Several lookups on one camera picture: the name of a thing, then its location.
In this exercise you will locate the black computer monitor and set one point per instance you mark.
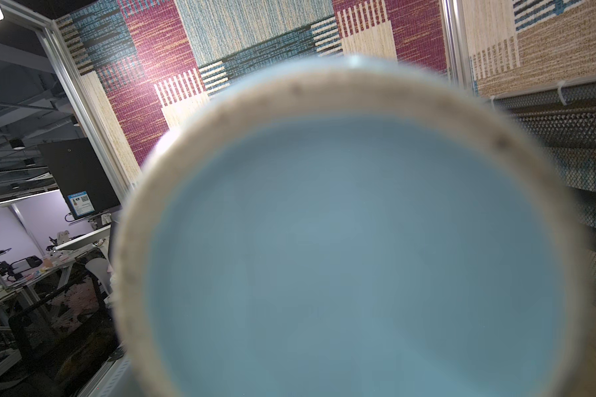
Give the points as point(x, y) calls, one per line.
point(80, 177)

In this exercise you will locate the black wire shelf rack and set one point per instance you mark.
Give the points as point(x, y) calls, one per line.
point(562, 117)

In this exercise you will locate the light blue mug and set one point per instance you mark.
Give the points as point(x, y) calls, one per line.
point(351, 227)

